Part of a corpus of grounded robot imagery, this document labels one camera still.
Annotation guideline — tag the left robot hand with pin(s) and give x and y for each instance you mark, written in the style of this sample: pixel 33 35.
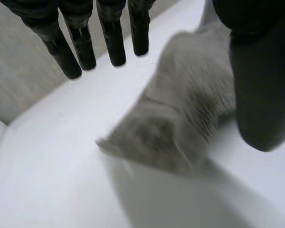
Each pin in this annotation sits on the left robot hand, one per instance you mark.
pixel 261 95

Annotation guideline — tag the grey towel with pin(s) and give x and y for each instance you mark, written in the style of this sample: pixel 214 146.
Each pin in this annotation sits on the grey towel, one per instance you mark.
pixel 180 114

